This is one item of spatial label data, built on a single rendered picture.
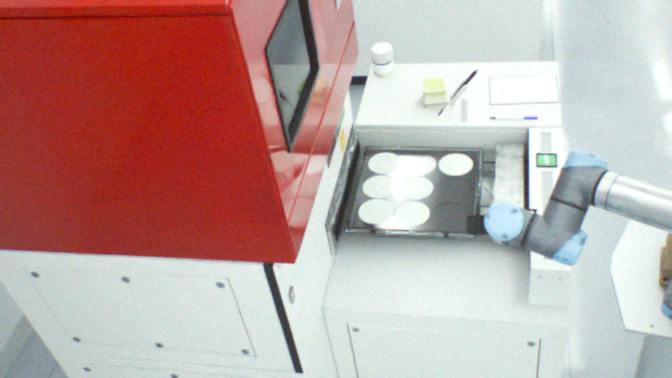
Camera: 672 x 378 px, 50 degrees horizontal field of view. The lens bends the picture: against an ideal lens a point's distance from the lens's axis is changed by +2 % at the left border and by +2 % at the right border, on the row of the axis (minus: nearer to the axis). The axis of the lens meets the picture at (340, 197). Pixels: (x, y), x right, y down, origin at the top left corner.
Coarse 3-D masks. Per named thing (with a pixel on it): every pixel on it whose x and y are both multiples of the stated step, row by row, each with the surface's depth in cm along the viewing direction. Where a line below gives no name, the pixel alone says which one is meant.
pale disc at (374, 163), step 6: (372, 156) 219; (378, 156) 219; (384, 156) 219; (390, 156) 218; (396, 156) 218; (372, 162) 217; (378, 162) 217; (384, 162) 217; (390, 162) 216; (396, 162) 216; (372, 168) 215; (378, 168) 215; (384, 168) 215; (390, 168) 214; (396, 168) 214
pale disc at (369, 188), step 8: (376, 176) 212; (384, 176) 212; (368, 184) 210; (376, 184) 210; (384, 184) 209; (392, 184) 209; (368, 192) 208; (376, 192) 207; (384, 192) 207; (392, 192) 206
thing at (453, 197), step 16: (368, 160) 218; (416, 160) 215; (432, 160) 214; (368, 176) 213; (400, 176) 211; (432, 176) 209; (448, 176) 208; (464, 176) 207; (432, 192) 204; (448, 192) 203; (464, 192) 202; (432, 208) 199; (448, 208) 199; (464, 208) 198; (352, 224) 199; (368, 224) 198; (384, 224) 197; (400, 224) 196; (432, 224) 195; (448, 224) 194; (464, 224) 193
